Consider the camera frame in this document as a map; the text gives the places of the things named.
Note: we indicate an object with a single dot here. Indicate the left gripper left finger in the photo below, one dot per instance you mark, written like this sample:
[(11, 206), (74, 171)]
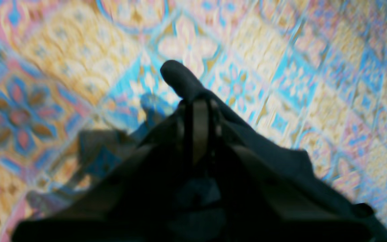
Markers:
[(123, 188)]

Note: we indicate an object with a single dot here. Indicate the black t-shirt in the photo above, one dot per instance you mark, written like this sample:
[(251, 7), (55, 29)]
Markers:
[(294, 165)]

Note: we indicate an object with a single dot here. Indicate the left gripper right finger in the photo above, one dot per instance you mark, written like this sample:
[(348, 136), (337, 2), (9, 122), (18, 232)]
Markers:
[(259, 205)]

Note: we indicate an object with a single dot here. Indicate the patterned tablecloth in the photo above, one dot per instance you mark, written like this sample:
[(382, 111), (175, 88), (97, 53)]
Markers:
[(80, 81)]

